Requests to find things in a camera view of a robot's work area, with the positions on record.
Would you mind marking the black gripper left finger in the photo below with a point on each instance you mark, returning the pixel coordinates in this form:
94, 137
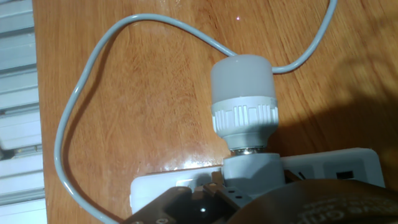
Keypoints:
186, 205

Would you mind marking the glossy wooden board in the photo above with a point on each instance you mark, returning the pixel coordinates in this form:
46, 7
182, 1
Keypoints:
155, 93

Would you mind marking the white bulb holder with bulb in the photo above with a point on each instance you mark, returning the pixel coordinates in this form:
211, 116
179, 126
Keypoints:
244, 118

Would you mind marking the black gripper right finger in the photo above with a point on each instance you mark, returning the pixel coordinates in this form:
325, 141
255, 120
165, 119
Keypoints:
293, 176

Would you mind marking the white power strip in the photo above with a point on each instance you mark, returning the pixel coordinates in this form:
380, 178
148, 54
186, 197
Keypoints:
342, 165

